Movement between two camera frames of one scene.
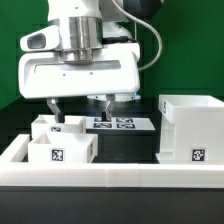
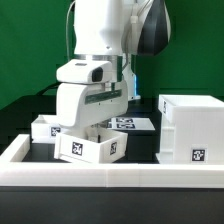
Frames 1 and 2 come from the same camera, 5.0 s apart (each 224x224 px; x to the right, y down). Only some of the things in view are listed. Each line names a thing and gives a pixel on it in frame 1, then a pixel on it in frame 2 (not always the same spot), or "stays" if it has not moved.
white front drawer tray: [63, 147] to [93, 144]
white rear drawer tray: [46, 123] stays
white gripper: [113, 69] to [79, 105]
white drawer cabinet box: [195, 136] stays
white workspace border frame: [17, 171] stays
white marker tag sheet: [119, 123] stays
